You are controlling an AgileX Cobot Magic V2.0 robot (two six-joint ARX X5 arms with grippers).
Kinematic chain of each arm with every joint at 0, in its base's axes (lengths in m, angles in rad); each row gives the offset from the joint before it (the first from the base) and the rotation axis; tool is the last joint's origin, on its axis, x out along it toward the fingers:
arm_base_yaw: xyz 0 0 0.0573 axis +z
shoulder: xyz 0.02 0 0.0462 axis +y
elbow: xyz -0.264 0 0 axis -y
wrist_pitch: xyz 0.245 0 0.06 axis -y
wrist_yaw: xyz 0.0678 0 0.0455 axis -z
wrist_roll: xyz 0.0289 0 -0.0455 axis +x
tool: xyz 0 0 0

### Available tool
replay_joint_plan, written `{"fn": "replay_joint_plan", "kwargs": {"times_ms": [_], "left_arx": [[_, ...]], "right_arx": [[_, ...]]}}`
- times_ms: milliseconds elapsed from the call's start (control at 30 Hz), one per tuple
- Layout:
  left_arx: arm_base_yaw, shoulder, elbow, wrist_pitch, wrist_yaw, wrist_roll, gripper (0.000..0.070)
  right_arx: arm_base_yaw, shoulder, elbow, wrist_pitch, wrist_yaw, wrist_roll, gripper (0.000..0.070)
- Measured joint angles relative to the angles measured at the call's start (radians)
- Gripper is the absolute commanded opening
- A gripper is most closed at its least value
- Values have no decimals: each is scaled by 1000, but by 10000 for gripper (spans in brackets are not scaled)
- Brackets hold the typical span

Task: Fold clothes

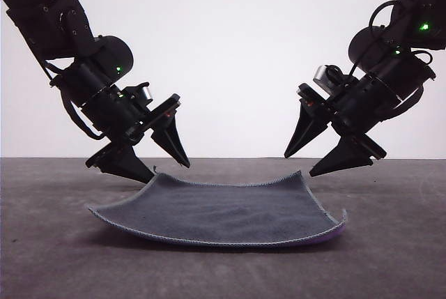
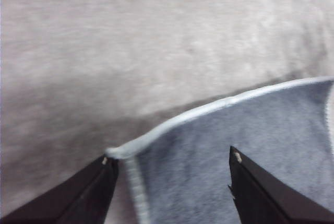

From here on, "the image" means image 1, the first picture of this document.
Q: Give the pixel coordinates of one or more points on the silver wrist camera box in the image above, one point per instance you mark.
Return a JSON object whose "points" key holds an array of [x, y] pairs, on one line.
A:
{"points": [[145, 92], [324, 77]]}

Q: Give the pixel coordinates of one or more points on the grey table cloth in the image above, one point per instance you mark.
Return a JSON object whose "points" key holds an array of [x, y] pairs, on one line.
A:
{"points": [[223, 274]]}

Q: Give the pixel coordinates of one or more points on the purple towel with grey hem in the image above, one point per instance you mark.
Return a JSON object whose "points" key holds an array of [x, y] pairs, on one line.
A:
{"points": [[216, 212]]}

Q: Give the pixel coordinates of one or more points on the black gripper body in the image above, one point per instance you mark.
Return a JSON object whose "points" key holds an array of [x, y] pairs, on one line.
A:
{"points": [[104, 111], [380, 97]]}

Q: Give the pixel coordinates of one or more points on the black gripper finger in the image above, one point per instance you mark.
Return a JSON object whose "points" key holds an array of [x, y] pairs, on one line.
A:
{"points": [[127, 166], [170, 138], [348, 158], [306, 128]]}

